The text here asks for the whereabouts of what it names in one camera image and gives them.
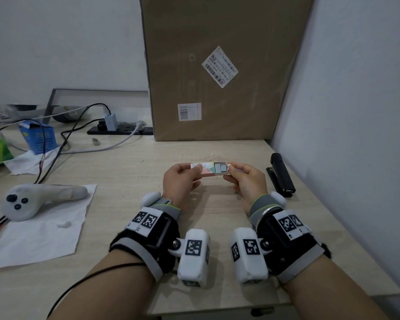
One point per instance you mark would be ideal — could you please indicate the person's right hand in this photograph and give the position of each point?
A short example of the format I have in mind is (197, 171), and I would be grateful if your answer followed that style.
(251, 184)

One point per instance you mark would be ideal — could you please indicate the person's left hand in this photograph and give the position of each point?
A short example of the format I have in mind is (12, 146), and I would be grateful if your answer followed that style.
(175, 183)

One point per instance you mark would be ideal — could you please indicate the person's right thumb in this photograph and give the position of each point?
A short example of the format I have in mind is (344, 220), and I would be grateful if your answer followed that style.
(237, 168)

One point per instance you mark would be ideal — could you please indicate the person's left thumb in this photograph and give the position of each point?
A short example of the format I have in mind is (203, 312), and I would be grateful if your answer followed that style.
(186, 167)

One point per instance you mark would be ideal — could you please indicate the small colourful staple box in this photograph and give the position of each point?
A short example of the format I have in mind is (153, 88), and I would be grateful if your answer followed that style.
(206, 169)

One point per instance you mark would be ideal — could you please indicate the person's left forearm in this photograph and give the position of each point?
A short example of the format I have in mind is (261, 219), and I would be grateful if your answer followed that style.
(113, 289)

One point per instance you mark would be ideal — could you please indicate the person's right forearm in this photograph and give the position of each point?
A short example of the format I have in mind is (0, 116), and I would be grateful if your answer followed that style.
(326, 293)

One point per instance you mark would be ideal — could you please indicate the grey staple strips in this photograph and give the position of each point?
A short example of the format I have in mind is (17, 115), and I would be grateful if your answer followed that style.
(220, 167)

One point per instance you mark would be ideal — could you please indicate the black stapler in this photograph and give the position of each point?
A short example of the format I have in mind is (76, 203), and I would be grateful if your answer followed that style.
(281, 174)

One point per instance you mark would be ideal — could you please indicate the black power strip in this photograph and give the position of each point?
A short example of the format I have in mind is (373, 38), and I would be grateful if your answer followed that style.
(126, 130)

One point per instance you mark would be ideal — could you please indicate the white charger plug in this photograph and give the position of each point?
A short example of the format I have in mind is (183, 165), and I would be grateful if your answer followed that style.
(111, 122)

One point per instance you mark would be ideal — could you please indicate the large brown cardboard box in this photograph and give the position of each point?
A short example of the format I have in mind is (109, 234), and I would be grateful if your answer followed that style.
(220, 63)

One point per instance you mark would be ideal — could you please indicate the blue cardboard box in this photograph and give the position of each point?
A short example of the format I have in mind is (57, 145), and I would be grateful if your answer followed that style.
(39, 137)

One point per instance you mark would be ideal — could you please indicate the white handheld controller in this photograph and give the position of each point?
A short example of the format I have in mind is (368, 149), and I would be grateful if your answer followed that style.
(33, 199)

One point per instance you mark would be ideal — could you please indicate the crumpled white tissue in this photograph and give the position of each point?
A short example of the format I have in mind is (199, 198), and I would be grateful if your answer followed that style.
(26, 163)

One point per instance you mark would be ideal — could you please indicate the white paper sheet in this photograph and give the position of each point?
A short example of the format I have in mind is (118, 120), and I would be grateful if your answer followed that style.
(36, 239)

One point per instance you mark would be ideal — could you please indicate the clear plastic bag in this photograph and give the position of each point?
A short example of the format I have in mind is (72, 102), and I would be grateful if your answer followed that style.
(10, 113)

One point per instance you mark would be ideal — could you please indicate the left wrist camera rig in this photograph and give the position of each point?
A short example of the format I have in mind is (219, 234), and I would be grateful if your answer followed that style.
(160, 239)

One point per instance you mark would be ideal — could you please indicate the wrist camera rig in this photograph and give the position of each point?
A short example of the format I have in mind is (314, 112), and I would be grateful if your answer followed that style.
(280, 243)
(160, 239)

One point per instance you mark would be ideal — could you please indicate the right wrist camera rig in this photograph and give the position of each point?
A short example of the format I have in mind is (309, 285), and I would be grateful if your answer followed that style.
(280, 243)

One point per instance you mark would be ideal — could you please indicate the grey metal frame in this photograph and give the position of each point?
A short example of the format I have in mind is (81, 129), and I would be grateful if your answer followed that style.
(86, 91)

